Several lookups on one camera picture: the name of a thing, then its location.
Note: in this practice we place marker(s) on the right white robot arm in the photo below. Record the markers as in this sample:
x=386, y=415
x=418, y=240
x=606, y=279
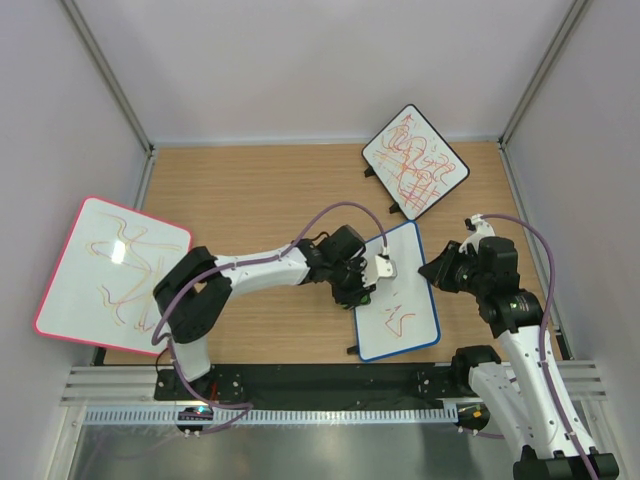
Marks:
x=525, y=395

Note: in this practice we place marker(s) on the black framed whiteboard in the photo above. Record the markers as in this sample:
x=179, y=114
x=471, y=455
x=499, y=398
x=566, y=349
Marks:
x=413, y=162

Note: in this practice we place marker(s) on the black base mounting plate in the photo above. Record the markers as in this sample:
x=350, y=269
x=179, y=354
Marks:
x=232, y=383

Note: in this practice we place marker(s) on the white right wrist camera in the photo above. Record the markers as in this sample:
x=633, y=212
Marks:
x=478, y=229

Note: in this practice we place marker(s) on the aluminium frame rail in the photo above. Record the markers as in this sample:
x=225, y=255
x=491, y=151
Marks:
x=109, y=385

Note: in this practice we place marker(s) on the grey slotted cable duct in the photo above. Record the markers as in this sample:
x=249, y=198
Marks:
x=199, y=415

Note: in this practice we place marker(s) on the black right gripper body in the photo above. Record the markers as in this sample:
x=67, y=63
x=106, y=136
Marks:
x=461, y=269

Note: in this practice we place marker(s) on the blue framed whiteboard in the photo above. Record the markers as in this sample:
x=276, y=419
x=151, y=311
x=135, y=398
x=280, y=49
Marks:
x=401, y=316

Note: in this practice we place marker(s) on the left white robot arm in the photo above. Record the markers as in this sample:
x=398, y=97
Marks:
x=194, y=293

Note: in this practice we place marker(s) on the pink framed whiteboard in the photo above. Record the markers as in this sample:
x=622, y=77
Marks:
x=101, y=290

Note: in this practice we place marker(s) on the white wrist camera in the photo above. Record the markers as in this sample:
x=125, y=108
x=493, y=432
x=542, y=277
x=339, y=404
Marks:
x=478, y=229
x=378, y=267

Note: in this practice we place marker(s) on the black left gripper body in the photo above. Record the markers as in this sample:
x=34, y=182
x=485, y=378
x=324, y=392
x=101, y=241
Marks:
x=346, y=280

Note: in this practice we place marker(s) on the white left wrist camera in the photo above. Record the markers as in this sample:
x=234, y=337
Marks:
x=378, y=267

